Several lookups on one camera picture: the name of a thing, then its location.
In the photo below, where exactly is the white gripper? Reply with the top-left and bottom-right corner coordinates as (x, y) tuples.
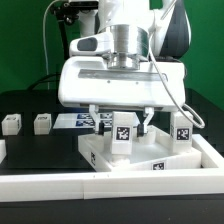
(58, 56), (185, 137)

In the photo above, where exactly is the white square tabletop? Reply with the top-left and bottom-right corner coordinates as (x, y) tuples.
(78, 126), (202, 172)

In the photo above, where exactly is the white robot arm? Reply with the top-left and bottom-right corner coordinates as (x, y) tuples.
(58, 0), (191, 134)

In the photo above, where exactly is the white marker sheet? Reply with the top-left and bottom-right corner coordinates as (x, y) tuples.
(53, 113), (112, 129)

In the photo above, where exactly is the white U-shaped obstacle fence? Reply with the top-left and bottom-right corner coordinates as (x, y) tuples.
(0, 134), (224, 202)

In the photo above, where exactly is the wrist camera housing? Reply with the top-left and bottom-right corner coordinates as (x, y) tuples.
(69, 32), (113, 57)

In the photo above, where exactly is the black cable bundle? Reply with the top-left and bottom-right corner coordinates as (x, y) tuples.
(27, 72), (64, 92)

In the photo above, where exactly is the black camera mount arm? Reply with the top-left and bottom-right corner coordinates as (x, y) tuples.
(50, 3), (79, 60)

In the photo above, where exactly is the white cable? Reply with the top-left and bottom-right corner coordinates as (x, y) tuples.
(42, 0), (63, 90)

